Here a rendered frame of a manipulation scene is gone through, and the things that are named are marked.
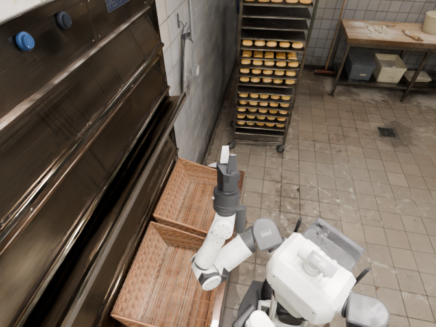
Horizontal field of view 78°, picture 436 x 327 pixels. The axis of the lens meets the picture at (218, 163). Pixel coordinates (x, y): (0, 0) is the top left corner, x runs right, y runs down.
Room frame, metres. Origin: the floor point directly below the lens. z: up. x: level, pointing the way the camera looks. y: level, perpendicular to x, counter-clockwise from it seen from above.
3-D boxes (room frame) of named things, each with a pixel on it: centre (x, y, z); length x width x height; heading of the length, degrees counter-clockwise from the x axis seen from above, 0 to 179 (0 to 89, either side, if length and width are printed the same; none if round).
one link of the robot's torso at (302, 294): (0.43, -0.36, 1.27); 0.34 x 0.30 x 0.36; 44
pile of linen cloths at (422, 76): (3.94, -3.14, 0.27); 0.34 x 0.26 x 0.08; 85
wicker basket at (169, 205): (1.19, 0.14, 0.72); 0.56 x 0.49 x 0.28; 168
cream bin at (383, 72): (4.04, -2.67, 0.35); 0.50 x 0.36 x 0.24; 170
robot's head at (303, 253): (0.39, -0.32, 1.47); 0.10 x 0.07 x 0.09; 44
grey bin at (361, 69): (4.12, -2.26, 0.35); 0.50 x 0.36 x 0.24; 169
